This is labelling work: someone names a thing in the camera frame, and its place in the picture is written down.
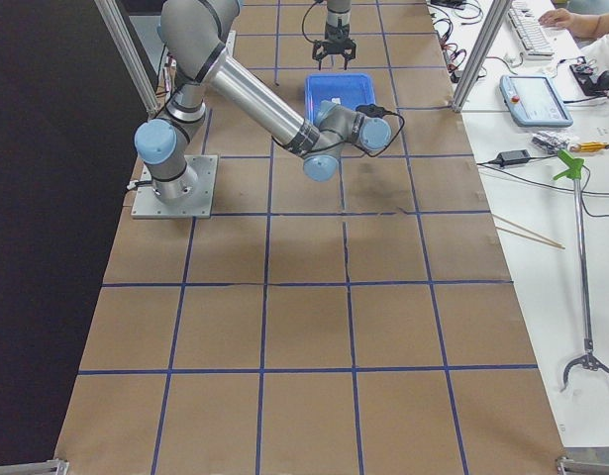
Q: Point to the white keyboard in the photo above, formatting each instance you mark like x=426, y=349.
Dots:
x=530, y=37

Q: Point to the blue plastic tray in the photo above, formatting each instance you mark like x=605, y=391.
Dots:
x=354, y=89

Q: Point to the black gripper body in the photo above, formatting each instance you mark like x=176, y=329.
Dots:
x=333, y=31

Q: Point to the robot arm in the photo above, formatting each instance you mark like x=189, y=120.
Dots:
x=195, y=33
x=338, y=18

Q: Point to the black power adapter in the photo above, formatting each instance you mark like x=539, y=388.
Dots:
x=512, y=157

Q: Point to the person hand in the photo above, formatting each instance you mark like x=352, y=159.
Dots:
x=556, y=18

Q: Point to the teach pendant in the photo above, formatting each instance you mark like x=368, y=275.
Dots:
x=533, y=101

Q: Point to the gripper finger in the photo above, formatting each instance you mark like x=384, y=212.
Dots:
x=348, y=57
x=319, y=59

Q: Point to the wooden chopsticks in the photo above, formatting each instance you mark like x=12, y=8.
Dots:
x=506, y=226

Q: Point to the aluminium frame post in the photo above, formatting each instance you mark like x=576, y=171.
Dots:
x=487, y=34

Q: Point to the brown paper table cover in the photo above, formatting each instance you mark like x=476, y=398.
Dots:
x=363, y=325

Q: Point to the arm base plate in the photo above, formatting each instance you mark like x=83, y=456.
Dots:
x=191, y=195

